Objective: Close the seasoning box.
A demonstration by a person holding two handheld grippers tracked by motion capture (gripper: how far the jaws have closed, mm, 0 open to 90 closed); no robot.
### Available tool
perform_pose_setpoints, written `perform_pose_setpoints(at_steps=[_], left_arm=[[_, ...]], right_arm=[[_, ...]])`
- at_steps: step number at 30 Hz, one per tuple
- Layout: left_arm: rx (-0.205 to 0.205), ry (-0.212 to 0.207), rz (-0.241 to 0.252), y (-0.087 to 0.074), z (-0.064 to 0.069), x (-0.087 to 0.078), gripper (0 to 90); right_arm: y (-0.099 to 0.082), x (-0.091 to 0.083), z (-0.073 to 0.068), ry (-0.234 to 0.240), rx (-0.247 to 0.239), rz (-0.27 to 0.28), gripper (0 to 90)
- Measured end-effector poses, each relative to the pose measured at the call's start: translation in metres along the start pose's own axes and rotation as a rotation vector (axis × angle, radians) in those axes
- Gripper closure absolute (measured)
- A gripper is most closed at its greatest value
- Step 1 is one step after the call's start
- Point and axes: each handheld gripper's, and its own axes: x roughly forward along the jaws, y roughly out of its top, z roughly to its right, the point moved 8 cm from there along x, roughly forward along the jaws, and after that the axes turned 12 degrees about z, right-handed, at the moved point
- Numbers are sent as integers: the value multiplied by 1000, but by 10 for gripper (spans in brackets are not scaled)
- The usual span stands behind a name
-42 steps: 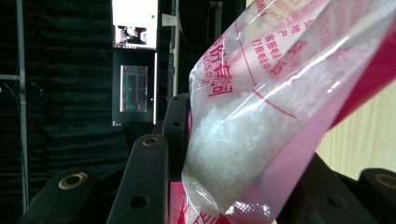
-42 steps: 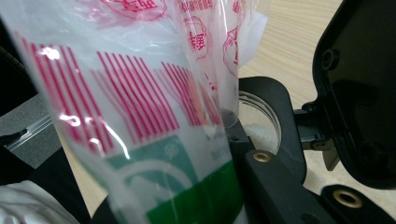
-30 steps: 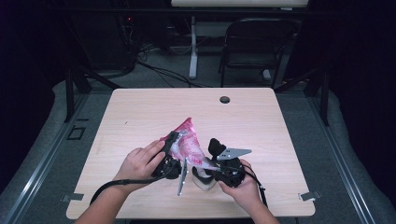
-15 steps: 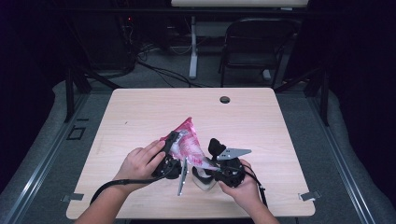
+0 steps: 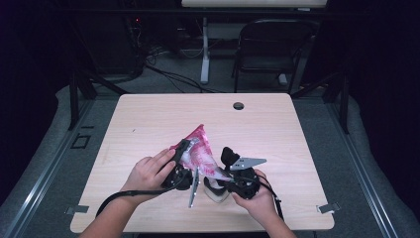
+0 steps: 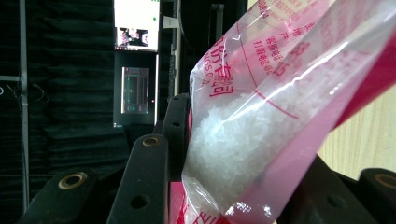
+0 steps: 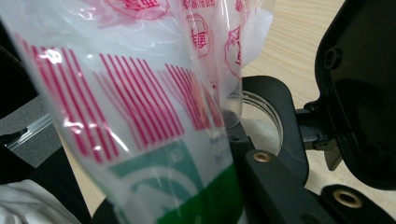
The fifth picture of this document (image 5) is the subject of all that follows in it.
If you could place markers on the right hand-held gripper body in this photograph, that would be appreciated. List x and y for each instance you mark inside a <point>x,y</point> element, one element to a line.
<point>246,185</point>

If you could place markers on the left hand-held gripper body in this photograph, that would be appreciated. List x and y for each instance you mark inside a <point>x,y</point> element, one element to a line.
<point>180,178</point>

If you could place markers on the pink and white salt bag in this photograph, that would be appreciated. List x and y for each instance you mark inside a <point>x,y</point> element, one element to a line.
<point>203,155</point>

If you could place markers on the clear jar with black lid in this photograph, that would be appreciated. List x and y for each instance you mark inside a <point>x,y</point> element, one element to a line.
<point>216,197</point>

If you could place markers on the person's right hand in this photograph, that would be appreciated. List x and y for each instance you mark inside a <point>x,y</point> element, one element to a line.
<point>264,205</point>

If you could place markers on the person's left hand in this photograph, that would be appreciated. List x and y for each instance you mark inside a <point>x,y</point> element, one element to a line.
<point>147,175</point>

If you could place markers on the white desk leg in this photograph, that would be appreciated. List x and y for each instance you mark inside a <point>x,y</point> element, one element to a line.
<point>205,53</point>

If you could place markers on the black metal stand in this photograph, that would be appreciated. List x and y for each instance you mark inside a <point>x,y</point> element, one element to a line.
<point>73,99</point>
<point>344,105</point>

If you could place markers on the black folding chair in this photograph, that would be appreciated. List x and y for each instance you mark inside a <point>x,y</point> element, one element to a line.
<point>274,36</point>

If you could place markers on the black computer cabinet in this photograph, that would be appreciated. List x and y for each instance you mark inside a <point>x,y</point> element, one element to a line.
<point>109,43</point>

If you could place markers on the grey metal table bracket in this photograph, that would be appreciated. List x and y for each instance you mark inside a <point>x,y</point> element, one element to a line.
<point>328,208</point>
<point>77,209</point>

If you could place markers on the aluminium floor rail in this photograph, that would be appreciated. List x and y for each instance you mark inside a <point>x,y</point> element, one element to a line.
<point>49,165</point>
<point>360,165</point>

